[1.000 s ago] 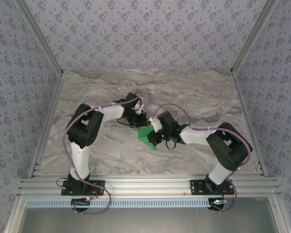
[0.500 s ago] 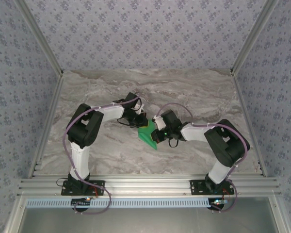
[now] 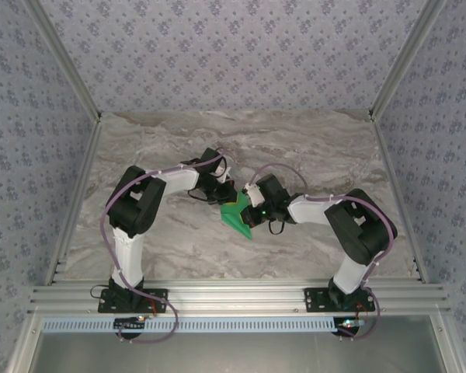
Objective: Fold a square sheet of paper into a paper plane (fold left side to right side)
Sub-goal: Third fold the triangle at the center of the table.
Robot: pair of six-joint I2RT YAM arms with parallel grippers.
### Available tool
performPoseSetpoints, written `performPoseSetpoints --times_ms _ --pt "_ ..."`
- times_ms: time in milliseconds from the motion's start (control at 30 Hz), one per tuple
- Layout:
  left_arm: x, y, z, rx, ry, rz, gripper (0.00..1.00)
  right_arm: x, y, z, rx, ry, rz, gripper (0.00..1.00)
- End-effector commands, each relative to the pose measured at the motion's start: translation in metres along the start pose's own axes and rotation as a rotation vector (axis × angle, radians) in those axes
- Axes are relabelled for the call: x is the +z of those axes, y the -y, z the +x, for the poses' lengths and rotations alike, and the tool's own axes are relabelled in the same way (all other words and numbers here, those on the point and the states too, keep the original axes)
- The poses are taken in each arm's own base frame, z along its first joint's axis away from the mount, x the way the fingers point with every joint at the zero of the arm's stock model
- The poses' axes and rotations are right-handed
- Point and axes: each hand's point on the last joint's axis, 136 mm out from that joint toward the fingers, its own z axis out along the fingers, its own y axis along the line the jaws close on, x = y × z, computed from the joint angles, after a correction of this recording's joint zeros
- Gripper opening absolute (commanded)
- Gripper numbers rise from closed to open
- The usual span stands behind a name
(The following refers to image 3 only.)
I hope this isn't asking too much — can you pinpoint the small black circuit board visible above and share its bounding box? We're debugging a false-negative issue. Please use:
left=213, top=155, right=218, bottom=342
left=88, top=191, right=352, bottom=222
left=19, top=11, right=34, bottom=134
left=114, top=316, right=145, bottom=332
left=333, top=317, right=368, bottom=335

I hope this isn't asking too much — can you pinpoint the aluminium cross beam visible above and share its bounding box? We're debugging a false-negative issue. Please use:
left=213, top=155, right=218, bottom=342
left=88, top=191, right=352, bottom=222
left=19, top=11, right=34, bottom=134
left=26, top=282, right=451, bottom=315

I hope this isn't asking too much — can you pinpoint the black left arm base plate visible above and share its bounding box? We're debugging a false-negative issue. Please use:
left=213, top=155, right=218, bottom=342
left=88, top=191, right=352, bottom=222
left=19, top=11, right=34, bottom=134
left=97, top=289, right=169, bottom=314

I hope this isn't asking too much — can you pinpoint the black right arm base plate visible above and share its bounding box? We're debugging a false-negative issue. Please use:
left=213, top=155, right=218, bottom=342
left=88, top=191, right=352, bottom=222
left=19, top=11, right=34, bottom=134
left=302, top=287, right=376, bottom=313

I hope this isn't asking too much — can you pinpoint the aluminium table side rail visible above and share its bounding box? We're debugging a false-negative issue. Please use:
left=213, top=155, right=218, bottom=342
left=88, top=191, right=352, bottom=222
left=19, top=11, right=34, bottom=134
left=44, top=116, right=104, bottom=287
left=371, top=116, right=429, bottom=284

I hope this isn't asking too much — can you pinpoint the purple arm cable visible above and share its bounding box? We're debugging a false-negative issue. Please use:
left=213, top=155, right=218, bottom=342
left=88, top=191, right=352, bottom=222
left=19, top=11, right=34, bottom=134
left=249, top=162, right=398, bottom=343
left=100, top=147, right=234, bottom=345

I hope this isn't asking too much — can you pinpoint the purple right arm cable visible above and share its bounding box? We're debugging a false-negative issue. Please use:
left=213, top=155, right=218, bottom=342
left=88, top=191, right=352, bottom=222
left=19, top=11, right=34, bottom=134
left=249, top=162, right=398, bottom=343

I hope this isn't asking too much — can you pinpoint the aluminium frame post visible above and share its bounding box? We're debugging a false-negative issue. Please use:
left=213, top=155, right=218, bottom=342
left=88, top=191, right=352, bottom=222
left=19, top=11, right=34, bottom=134
left=23, top=0, right=103, bottom=122
left=367, top=0, right=450, bottom=120

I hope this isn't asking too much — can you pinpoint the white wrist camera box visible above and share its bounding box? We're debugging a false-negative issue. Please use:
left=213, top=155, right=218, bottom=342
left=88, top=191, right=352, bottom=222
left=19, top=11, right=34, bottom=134
left=243, top=184, right=264, bottom=207
left=214, top=156, right=233, bottom=183

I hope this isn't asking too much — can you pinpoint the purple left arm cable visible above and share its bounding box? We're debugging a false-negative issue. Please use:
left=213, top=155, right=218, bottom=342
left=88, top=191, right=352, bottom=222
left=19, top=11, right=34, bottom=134
left=100, top=147, right=234, bottom=345

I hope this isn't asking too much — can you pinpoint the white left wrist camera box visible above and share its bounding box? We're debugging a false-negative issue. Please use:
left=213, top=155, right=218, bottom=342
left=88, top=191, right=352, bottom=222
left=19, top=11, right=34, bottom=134
left=214, top=156, right=233, bottom=183

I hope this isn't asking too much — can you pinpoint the thin black cable loop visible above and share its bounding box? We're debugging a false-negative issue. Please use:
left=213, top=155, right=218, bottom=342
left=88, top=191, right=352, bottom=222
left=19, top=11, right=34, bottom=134
left=90, top=284, right=113, bottom=301

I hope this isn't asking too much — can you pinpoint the green square paper sheet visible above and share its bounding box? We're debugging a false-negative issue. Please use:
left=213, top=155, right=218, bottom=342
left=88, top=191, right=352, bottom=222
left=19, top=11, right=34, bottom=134
left=219, top=190, right=254, bottom=240

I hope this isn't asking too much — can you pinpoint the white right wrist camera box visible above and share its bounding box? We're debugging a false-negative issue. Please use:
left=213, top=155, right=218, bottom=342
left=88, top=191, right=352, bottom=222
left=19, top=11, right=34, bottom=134
left=243, top=184, right=264, bottom=207

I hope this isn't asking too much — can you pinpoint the pale blue slotted cable duct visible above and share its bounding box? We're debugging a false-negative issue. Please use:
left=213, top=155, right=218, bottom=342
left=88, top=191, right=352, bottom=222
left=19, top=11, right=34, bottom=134
left=40, top=316, right=335, bottom=334

